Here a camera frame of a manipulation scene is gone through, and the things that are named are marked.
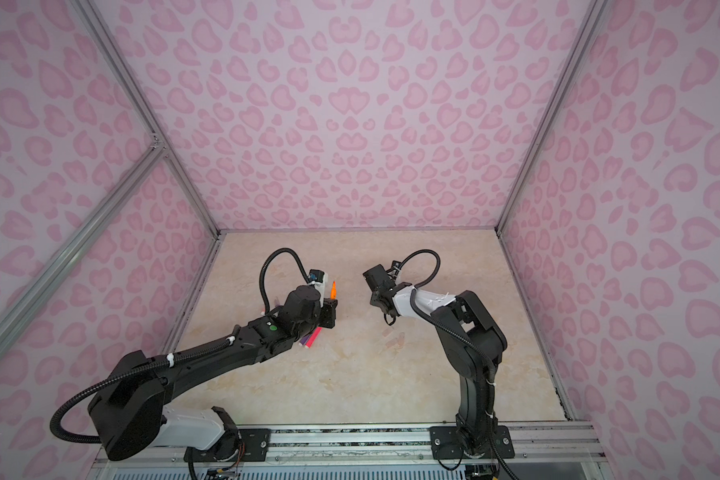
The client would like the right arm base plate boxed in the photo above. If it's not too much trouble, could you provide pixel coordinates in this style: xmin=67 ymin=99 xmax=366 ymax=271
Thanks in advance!
xmin=428 ymin=425 xmax=516 ymax=460

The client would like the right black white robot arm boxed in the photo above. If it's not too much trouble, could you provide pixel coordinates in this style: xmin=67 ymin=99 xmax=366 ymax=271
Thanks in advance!
xmin=363 ymin=264 xmax=508 ymax=456

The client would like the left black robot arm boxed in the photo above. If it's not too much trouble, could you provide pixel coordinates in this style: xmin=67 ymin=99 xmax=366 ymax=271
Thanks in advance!
xmin=88 ymin=285 xmax=338 ymax=461

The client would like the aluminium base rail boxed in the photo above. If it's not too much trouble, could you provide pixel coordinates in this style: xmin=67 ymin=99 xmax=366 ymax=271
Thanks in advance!
xmin=88 ymin=421 xmax=615 ymax=479

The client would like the pink pen left group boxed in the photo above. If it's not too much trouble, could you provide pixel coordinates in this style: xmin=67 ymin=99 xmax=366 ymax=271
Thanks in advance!
xmin=305 ymin=327 xmax=322 ymax=348

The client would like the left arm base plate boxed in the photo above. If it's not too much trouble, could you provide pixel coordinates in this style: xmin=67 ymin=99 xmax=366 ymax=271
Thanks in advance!
xmin=183 ymin=428 xmax=272 ymax=463

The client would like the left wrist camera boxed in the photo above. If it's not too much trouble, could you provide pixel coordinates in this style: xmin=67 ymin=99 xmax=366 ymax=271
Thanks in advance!
xmin=308 ymin=269 xmax=326 ymax=296

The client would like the diagonal aluminium frame bar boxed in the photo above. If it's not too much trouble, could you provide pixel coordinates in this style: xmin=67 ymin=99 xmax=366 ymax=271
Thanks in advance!
xmin=0 ymin=141 xmax=165 ymax=361

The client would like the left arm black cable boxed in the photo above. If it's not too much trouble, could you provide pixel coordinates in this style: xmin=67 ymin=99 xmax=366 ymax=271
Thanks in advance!
xmin=49 ymin=247 xmax=311 ymax=445

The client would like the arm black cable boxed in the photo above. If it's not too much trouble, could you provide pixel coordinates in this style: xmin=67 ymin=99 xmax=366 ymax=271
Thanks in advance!
xmin=392 ymin=248 xmax=520 ymax=480
xmin=49 ymin=247 xmax=311 ymax=445

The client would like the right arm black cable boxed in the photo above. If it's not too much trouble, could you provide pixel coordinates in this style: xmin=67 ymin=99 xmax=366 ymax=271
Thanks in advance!
xmin=392 ymin=248 xmax=520 ymax=480

